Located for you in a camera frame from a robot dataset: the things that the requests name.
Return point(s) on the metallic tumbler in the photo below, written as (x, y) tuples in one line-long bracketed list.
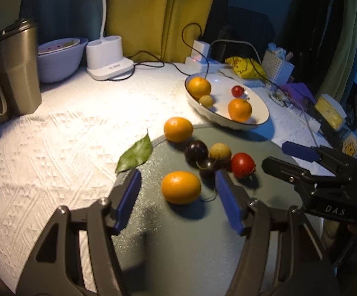
[(19, 71)]

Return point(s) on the yellow plush toy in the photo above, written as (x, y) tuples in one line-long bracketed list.
[(243, 65)]

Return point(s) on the white slotted basket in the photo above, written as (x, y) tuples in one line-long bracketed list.
[(277, 67)]

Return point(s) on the light green cloth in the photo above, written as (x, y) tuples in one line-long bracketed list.
[(341, 52)]

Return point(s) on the white charger plug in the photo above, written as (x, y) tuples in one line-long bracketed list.
[(201, 48)]

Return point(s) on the white textured tablecloth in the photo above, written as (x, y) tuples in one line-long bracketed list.
[(58, 148)]

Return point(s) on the white power strip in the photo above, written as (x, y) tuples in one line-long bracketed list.
[(209, 65)]

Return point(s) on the yellow box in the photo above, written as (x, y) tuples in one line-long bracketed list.
[(331, 111)]

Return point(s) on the round orange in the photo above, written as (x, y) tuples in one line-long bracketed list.
[(239, 109), (178, 129), (199, 87)]

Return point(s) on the yellow curtain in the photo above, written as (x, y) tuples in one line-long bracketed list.
[(163, 15)]

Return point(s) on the oval orange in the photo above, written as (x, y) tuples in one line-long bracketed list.
[(180, 188)]

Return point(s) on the green leaf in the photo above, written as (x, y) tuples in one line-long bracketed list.
[(135, 154)]

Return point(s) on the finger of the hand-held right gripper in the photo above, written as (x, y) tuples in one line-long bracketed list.
[(284, 171), (298, 151)]

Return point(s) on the dark cherry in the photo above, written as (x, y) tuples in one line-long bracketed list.
[(207, 168)]

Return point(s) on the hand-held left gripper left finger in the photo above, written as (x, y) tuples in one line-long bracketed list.
[(128, 202)]

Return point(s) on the tan longan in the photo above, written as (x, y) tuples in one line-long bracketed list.
[(206, 101), (220, 151)]

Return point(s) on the red cherry tomato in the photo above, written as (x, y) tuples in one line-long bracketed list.
[(242, 165), (237, 91)]

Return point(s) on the white oval plate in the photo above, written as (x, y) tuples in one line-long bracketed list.
[(220, 81)]

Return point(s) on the grey round mat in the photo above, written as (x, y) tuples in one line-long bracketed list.
[(178, 246)]

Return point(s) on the pale lilac bowl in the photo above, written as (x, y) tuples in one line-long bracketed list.
[(62, 61)]

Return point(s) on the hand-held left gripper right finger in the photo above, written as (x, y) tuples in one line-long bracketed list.
[(229, 202)]

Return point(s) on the white lamp base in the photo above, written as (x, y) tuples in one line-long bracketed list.
[(108, 56)]

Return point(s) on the purple packet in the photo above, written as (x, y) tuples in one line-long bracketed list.
[(298, 92)]

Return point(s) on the dark purple plum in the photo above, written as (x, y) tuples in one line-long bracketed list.
[(196, 150)]

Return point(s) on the teal curtain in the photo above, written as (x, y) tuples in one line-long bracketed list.
[(67, 6)]

